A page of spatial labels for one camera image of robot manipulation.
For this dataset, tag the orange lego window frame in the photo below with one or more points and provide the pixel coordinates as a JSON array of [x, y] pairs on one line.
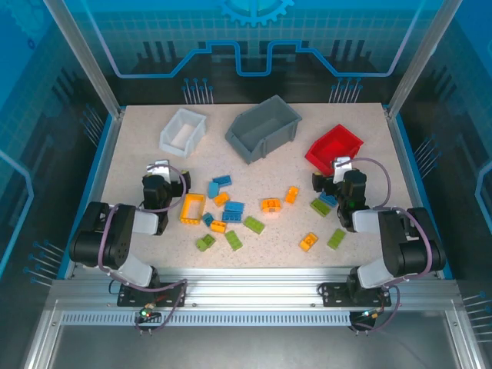
[[184, 209]]

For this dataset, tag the red plastic bin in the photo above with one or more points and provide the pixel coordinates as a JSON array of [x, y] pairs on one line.
[[334, 144]]

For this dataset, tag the white plastic bin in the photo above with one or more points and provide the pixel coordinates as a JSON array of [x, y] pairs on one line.
[[169, 142]]

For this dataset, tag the orange curved lego brick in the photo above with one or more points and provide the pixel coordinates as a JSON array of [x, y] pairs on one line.
[[218, 227]]

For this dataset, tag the orange rounded printed lego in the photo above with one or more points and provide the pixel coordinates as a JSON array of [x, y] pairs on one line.
[[270, 205]]

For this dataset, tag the small green lego brick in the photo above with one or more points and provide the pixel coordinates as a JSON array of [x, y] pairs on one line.
[[205, 242]]

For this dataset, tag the grey plastic bin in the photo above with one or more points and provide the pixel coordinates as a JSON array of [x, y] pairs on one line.
[[265, 127]]

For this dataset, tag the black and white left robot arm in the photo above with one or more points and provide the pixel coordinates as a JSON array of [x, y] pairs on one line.
[[115, 238]]

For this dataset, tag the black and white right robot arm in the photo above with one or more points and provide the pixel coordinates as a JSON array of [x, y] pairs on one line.
[[407, 250]]

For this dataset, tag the aluminium mounting beam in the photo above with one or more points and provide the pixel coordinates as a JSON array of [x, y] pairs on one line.
[[250, 288]]

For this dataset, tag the small LED connector board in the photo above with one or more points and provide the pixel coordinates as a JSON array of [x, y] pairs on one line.
[[371, 315], [148, 313]]

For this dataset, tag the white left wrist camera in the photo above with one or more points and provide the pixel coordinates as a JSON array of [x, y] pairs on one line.
[[161, 171]]

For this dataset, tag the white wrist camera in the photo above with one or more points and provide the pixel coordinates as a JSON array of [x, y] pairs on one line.
[[161, 171], [342, 169]]

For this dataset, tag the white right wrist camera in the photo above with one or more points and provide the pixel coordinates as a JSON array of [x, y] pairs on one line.
[[342, 169]]

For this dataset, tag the blue table side rail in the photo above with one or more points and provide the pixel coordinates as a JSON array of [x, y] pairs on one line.
[[100, 153], [408, 153]]

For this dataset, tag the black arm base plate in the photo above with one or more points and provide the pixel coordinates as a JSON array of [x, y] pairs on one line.
[[128, 298], [334, 296]]

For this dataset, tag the aluminium frame post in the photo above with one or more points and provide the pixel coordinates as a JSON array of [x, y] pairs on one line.
[[90, 65], [417, 57]]

